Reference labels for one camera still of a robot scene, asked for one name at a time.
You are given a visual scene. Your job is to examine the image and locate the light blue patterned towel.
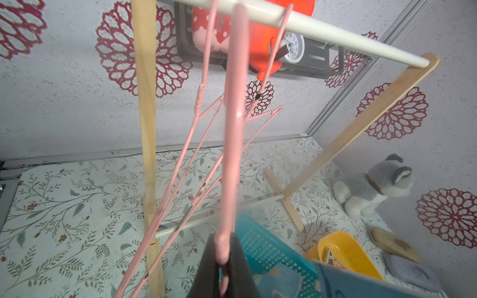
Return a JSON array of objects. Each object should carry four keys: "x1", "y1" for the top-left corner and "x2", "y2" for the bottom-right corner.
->
[{"x1": 253, "y1": 263, "x2": 304, "y2": 298}]

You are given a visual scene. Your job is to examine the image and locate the teal plastic basket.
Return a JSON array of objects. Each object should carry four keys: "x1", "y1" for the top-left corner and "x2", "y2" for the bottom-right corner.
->
[{"x1": 235, "y1": 215, "x2": 321, "y2": 298}]

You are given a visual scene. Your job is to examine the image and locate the wooden clothes rack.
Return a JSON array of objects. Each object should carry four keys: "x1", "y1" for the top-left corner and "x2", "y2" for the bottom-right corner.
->
[{"x1": 130, "y1": 0, "x2": 441, "y2": 298}]

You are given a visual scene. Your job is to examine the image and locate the orange red plush toy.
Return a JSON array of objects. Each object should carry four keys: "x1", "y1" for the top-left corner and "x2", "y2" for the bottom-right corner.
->
[{"x1": 249, "y1": 0, "x2": 315, "y2": 81}]

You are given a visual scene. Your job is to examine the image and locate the yellow plastic tray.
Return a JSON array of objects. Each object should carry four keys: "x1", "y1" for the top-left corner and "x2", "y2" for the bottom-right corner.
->
[{"x1": 307, "y1": 231, "x2": 385, "y2": 281}]

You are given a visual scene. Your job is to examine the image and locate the blue bear towel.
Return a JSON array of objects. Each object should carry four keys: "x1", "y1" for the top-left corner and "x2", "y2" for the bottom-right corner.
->
[{"x1": 312, "y1": 260, "x2": 447, "y2": 298}]

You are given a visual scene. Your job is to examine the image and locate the grey purple cloth pad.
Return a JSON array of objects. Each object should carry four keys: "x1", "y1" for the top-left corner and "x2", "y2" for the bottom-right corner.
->
[{"x1": 385, "y1": 255, "x2": 443, "y2": 293}]

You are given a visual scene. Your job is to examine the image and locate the grey white husky plush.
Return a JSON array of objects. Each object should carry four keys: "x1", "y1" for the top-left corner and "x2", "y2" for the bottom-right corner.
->
[{"x1": 332, "y1": 154, "x2": 414, "y2": 221}]

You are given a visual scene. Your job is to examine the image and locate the black wall shelf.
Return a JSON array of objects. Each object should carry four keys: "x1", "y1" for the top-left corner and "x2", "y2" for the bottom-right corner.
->
[{"x1": 174, "y1": 2, "x2": 344, "y2": 79}]

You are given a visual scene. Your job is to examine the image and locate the pink frog plush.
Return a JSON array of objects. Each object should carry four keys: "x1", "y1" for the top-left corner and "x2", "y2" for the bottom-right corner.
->
[{"x1": 191, "y1": 5, "x2": 232, "y2": 55}]

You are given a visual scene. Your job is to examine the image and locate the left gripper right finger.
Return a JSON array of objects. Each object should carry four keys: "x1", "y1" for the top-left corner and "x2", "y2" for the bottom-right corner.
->
[{"x1": 228, "y1": 233, "x2": 261, "y2": 298}]

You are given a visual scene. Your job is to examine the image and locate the grey clothespin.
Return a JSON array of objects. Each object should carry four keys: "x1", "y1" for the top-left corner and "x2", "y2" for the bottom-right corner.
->
[{"x1": 324, "y1": 248, "x2": 336, "y2": 266}]

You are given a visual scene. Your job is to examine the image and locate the pink wire hanger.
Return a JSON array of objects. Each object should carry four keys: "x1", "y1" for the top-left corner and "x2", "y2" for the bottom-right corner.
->
[
  {"x1": 128, "y1": 3, "x2": 295, "y2": 298},
  {"x1": 114, "y1": 1, "x2": 219, "y2": 298},
  {"x1": 214, "y1": 3, "x2": 249, "y2": 298}
]

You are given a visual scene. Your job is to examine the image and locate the white alarm clock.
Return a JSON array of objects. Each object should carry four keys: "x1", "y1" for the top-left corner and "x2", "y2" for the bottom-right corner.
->
[{"x1": 274, "y1": 31, "x2": 305, "y2": 64}]

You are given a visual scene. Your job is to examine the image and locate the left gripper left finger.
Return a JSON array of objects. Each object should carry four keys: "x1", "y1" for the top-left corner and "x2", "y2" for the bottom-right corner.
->
[{"x1": 187, "y1": 234, "x2": 221, "y2": 298}]

